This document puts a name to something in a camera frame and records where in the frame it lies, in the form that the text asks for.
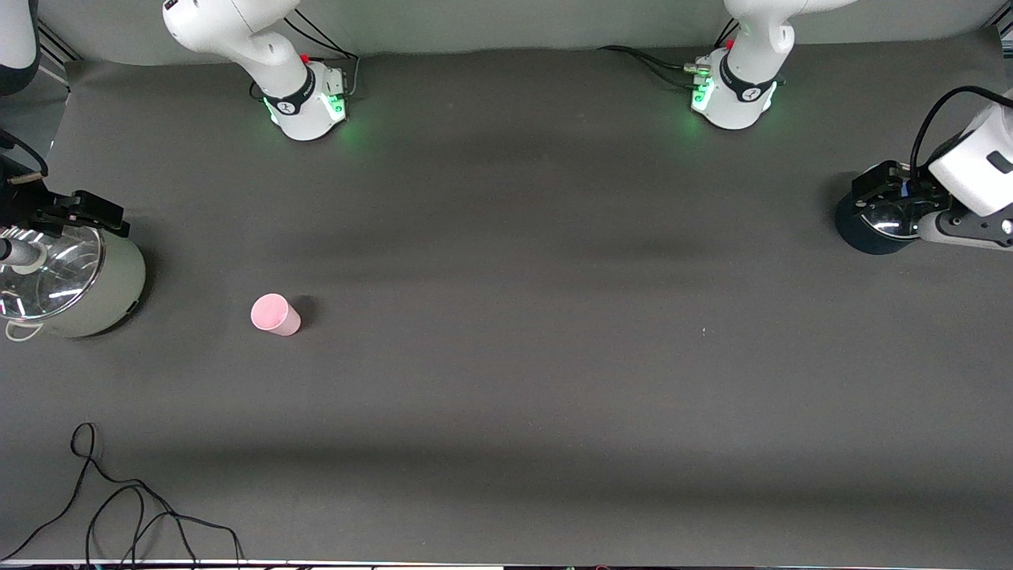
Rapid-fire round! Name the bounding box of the pink plastic cup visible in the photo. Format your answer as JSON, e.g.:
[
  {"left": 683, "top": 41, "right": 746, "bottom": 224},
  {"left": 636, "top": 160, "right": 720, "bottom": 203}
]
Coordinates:
[{"left": 250, "top": 293, "right": 302, "bottom": 337}]

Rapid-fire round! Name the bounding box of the glass lid with blue knob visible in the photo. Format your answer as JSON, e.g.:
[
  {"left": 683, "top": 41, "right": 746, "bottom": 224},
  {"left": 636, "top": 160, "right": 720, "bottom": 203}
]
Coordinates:
[{"left": 858, "top": 188, "right": 928, "bottom": 240}]

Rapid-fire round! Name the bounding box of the dark blue saucepan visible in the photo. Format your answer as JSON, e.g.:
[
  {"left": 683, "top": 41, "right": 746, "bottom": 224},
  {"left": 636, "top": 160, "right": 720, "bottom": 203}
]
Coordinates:
[{"left": 834, "top": 180, "right": 925, "bottom": 257}]

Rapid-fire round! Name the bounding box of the pale green cooking pot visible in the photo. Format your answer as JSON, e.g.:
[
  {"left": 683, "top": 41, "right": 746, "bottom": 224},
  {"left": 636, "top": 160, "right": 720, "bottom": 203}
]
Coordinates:
[{"left": 0, "top": 230, "right": 148, "bottom": 342}]

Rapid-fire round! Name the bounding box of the glass lid with metal rim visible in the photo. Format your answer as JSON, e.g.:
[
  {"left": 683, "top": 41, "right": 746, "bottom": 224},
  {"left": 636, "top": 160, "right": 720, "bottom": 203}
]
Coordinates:
[{"left": 0, "top": 230, "right": 106, "bottom": 322}]

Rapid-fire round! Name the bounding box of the dark grey table mat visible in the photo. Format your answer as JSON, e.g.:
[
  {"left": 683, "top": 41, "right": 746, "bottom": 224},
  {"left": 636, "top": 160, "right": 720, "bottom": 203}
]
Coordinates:
[{"left": 0, "top": 33, "right": 1013, "bottom": 566}]

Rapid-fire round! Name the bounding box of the aluminium frame rail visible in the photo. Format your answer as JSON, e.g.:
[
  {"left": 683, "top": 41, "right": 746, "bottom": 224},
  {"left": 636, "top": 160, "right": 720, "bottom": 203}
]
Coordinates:
[{"left": 36, "top": 20, "right": 82, "bottom": 88}]

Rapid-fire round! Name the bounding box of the black left arm base cable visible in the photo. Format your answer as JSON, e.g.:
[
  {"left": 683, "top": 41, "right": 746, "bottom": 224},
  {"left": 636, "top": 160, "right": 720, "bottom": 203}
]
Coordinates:
[{"left": 598, "top": 44, "right": 710, "bottom": 90}]

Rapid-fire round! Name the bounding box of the black arm base cable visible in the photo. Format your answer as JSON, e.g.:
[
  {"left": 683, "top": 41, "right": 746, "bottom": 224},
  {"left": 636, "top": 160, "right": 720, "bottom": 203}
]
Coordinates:
[
  {"left": 598, "top": 44, "right": 710, "bottom": 90},
  {"left": 252, "top": 4, "right": 362, "bottom": 101}
]

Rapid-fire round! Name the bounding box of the thin black loose cable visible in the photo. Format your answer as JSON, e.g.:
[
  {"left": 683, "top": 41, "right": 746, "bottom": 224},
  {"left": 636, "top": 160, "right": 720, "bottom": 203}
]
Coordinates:
[{"left": 0, "top": 422, "right": 243, "bottom": 568}]

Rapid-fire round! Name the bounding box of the black right arm base cable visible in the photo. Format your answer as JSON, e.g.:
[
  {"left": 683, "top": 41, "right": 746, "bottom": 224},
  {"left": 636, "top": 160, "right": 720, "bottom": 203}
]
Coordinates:
[{"left": 252, "top": 4, "right": 362, "bottom": 101}]

